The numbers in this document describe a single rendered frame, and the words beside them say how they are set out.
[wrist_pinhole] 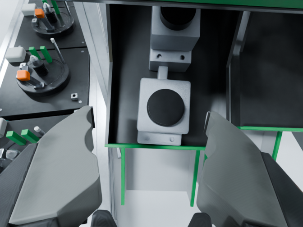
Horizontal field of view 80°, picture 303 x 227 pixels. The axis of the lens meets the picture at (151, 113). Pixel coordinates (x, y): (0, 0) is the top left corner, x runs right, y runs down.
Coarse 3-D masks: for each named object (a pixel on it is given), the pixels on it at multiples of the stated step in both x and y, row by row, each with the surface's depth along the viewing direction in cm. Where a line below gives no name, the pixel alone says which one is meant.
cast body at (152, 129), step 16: (144, 80) 15; (160, 80) 15; (176, 80) 16; (144, 96) 15; (160, 96) 14; (176, 96) 14; (144, 112) 15; (160, 112) 14; (176, 112) 14; (144, 128) 15; (160, 128) 15; (176, 128) 15; (160, 144) 18; (176, 144) 18
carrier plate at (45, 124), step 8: (16, 120) 46; (24, 120) 46; (32, 120) 46; (40, 120) 46; (48, 120) 46; (56, 120) 46; (8, 128) 45; (16, 128) 45; (24, 128) 45; (32, 128) 45; (40, 128) 45; (48, 128) 45; (0, 144) 43
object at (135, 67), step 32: (128, 32) 22; (224, 32) 21; (128, 64) 22; (192, 64) 22; (224, 64) 20; (128, 96) 21; (192, 96) 22; (224, 96) 20; (128, 128) 21; (192, 128) 21
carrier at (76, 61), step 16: (16, 48) 56; (32, 48) 49; (80, 48) 60; (16, 64) 55; (32, 64) 48; (48, 64) 53; (64, 64) 54; (80, 64) 57; (16, 80) 52; (48, 80) 50; (64, 80) 51; (80, 80) 53; (0, 96) 49; (16, 96) 49; (32, 96) 50; (48, 96) 50; (64, 96) 50; (80, 96) 50; (0, 112) 47; (16, 112) 47; (32, 112) 47; (48, 112) 48; (64, 112) 49
